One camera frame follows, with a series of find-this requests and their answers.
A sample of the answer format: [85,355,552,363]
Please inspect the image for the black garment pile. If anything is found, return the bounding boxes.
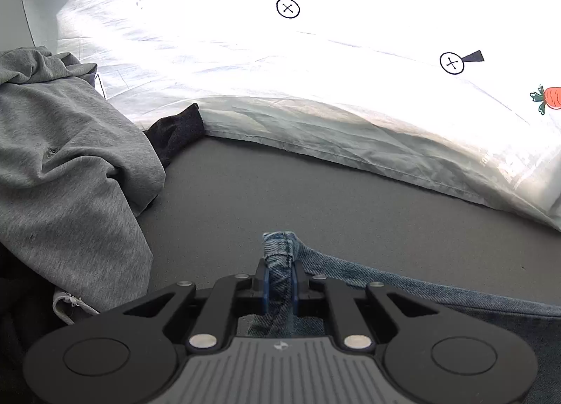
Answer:
[143,103,205,168]

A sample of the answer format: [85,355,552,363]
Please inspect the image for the blue denim jeans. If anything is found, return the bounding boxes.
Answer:
[247,231,560,403]

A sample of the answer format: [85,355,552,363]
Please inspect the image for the grey sweatshirt garment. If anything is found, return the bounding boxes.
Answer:
[1,47,165,312]

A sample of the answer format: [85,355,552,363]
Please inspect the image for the white printed curtain sheet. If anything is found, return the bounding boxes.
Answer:
[56,0,560,227]

